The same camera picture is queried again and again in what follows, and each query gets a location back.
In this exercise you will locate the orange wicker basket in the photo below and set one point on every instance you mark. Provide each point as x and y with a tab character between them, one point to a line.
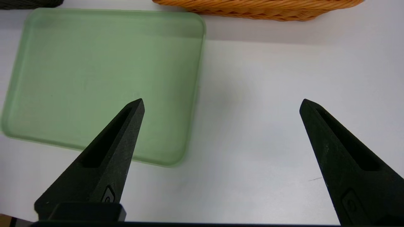
262	8

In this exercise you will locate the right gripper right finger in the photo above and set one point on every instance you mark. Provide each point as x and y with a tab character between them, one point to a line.
353	176

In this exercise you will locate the dark brown wicker basket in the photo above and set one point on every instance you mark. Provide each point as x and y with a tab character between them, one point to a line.
28	3

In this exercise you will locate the light green plastic tray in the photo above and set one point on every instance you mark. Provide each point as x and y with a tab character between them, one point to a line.
94	78

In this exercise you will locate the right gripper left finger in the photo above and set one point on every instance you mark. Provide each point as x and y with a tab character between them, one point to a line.
101	164

